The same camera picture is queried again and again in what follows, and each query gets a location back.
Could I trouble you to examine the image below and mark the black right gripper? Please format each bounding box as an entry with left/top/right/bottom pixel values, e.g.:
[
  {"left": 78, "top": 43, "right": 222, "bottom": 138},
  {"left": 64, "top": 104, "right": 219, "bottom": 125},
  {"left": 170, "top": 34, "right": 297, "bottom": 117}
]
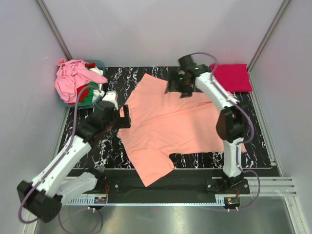
[{"left": 163, "top": 71, "right": 192, "bottom": 99}]

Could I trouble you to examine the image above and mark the salmon orange t-shirt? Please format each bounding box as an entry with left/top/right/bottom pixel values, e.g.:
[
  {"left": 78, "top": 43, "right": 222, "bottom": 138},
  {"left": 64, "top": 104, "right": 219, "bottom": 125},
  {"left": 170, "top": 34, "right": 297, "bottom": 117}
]
[{"left": 117, "top": 73, "right": 247, "bottom": 188}]

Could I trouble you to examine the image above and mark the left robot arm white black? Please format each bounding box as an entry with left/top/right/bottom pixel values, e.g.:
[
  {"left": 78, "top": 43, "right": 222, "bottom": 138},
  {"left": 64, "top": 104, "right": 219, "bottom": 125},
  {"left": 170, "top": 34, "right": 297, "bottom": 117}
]
[{"left": 17, "top": 101, "right": 131, "bottom": 224}]

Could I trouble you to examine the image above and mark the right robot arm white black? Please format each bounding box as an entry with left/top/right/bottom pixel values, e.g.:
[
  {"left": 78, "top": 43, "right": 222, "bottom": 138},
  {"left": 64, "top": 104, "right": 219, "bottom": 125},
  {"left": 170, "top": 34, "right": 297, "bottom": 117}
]
[{"left": 165, "top": 54, "right": 254, "bottom": 193}]

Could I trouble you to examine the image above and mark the white garment in basket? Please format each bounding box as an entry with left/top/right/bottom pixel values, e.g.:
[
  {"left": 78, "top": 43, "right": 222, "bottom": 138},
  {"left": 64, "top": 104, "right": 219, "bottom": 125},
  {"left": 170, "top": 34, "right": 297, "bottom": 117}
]
[{"left": 90, "top": 67, "right": 105, "bottom": 102}]

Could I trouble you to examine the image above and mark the green garment in basket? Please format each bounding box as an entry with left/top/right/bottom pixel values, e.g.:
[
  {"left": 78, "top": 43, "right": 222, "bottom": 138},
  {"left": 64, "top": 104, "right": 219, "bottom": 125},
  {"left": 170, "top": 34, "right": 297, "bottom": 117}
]
[{"left": 82, "top": 82, "right": 98, "bottom": 104}]

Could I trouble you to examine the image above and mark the red garment in basket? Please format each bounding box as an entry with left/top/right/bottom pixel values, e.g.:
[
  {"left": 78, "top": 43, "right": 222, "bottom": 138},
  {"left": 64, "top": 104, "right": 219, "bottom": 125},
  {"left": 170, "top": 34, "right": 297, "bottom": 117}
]
[{"left": 76, "top": 62, "right": 97, "bottom": 103}]

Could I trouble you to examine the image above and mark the folded magenta t-shirt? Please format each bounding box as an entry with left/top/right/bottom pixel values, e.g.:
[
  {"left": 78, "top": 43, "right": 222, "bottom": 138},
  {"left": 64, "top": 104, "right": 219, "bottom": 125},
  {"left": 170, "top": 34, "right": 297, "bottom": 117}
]
[{"left": 210, "top": 64, "right": 253, "bottom": 92}]

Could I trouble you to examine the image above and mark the teal laundry basket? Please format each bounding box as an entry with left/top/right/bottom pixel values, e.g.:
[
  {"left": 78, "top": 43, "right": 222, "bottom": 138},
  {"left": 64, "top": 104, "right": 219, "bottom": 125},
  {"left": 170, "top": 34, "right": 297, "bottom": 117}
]
[{"left": 59, "top": 59, "right": 105, "bottom": 109}]

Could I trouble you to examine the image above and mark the light pink t-shirt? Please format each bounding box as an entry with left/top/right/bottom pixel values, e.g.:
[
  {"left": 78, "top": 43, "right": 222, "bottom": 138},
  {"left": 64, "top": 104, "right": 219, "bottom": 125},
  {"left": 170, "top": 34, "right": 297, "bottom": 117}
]
[{"left": 55, "top": 58, "right": 108, "bottom": 104}]

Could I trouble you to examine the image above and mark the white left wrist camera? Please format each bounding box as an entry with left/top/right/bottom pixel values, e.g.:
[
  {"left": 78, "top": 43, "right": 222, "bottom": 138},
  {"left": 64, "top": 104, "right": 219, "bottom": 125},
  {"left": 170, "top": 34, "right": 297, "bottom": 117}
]
[{"left": 102, "top": 91, "right": 119, "bottom": 110}]

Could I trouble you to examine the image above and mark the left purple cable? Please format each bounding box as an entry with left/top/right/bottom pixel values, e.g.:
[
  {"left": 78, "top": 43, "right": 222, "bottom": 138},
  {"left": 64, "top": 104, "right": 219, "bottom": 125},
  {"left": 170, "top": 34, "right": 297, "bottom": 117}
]
[{"left": 18, "top": 85, "right": 104, "bottom": 234}]

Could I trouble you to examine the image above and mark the left corner aluminium post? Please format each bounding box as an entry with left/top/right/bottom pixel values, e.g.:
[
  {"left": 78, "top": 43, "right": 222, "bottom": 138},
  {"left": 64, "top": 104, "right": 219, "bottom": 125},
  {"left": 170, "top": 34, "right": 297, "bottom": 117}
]
[{"left": 35, "top": 0, "right": 72, "bottom": 60}]

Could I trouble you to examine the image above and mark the corner aluminium post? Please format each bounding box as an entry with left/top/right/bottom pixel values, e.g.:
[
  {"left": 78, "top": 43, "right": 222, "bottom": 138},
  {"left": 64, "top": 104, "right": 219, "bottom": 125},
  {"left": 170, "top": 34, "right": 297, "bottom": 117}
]
[
  {"left": 35, "top": 0, "right": 72, "bottom": 60},
  {"left": 246, "top": 0, "right": 293, "bottom": 71}
]

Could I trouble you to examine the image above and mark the right corner aluminium post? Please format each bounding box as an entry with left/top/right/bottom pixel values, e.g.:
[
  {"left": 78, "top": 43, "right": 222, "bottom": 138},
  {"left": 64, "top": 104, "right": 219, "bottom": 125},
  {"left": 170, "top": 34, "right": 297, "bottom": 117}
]
[{"left": 246, "top": 0, "right": 293, "bottom": 71}]

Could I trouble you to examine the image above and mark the aluminium frame rail front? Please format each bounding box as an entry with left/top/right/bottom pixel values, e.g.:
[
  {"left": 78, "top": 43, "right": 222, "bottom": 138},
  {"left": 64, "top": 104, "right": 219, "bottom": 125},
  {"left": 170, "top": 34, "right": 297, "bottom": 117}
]
[{"left": 52, "top": 174, "right": 296, "bottom": 206}]

